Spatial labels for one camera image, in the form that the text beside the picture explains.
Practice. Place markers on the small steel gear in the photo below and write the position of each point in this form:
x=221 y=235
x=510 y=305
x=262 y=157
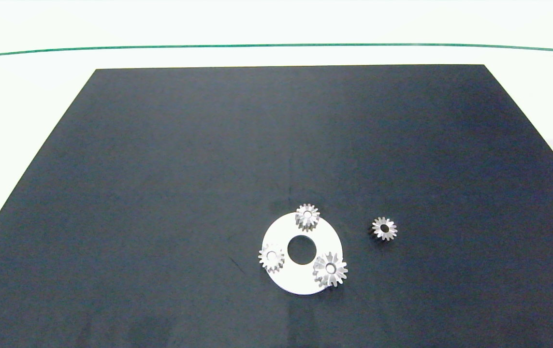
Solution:
x=390 y=230
x=278 y=257
x=312 y=216

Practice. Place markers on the large steel gear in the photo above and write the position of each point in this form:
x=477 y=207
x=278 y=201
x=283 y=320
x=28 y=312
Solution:
x=337 y=274

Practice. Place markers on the round white plate with pins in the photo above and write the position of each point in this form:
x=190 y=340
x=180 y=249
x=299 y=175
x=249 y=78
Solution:
x=292 y=280

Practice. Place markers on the dark mat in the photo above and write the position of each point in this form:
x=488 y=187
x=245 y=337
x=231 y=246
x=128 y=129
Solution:
x=160 y=193

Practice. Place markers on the green tape line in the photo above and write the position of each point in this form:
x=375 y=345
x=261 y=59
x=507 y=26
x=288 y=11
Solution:
x=276 y=46

